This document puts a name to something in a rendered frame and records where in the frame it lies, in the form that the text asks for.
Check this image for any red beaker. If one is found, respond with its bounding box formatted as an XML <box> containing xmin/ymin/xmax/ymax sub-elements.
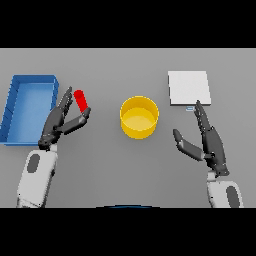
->
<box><xmin>73</xmin><ymin>89</ymin><xmax>89</xmax><ymax>114</ymax></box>

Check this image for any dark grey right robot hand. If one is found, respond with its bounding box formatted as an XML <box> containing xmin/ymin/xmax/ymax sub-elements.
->
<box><xmin>172</xmin><ymin>99</ymin><xmax>231</xmax><ymax>178</ymax></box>

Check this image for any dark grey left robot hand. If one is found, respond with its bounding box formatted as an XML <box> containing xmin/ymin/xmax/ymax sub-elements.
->
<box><xmin>37</xmin><ymin>86</ymin><xmax>92</xmax><ymax>152</ymax></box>

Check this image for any yellow bowl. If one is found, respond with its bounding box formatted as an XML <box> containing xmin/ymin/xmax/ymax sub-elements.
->
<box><xmin>119</xmin><ymin>95</ymin><xmax>160</xmax><ymax>140</ymax></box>

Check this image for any pale square measuring scale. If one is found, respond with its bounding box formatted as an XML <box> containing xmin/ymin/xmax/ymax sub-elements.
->
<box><xmin>167</xmin><ymin>70</ymin><xmax>212</xmax><ymax>112</ymax></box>

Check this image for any blue tray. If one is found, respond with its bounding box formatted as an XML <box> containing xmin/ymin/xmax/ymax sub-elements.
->
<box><xmin>0</xmin><ymin>74</ymin><xmax>61</xmax><ymax>147</ymax></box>

